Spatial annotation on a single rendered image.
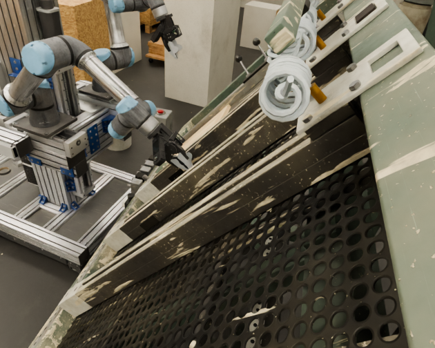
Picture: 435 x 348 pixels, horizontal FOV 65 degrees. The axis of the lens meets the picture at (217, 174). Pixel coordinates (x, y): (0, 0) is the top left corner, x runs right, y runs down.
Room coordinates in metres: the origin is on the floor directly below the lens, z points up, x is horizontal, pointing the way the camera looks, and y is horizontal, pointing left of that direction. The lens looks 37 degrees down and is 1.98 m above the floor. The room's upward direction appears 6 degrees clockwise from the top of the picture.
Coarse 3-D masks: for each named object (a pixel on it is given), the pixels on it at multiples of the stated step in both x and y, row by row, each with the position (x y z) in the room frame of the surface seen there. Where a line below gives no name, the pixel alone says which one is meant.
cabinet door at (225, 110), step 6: (228, 108) 1.56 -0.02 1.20; (222, 114) 1.50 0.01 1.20; (210, 120) 1.61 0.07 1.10; (216, 120) 1.48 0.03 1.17; (204, 126) 1.58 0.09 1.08; (210, 126) 1.48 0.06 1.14; (198, 132) 1.58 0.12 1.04; (204, 132) 1.47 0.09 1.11; (192, 138) 1.58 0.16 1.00; (186, 144) 1.55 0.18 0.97
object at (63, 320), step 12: (180, 132) 1.85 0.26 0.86; (120, 216) 1.10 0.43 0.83; (96, 252) 0.88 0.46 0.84; (108, 252) 0.84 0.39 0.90; (96, 264) 0.77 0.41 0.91; (84, 276) 0.72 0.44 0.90; (60, 312) 0.58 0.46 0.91; (60, 324) 0.54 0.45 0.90; (36, 336) 0.53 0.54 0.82; (48, 336) 0.50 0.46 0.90; (60, 336) 0.51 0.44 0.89
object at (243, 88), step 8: (264, 72) 1.60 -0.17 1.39; (248, 80) 1.62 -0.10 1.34; (256, 80) 1.61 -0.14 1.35; (240, 88) 1.62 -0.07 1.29; (248, 88) 1.61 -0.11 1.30; (232, 96) 1.63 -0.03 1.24; (240, 96) 1.62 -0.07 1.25; (224, 104) 1.63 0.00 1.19; (216, 112) 1.64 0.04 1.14; (200, 120) 1.71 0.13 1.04; (208, 120) 1.65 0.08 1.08; (192, 128) 1.69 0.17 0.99; (184, 136) 1.67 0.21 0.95
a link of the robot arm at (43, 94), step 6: (42, 84) 1.50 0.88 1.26; (48, 84) 1.54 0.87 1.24; (36, 90) 1.48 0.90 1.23; (42, 90) 1.50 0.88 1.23; (48, 90) 1.53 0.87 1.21; (36, 96) 1.46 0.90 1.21; (42, 96) 1.49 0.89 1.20; (48, 96) 1.52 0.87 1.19; (36, 102) 1.45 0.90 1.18; (42, 102) 1.49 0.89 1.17; (48, 102) 1.51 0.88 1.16
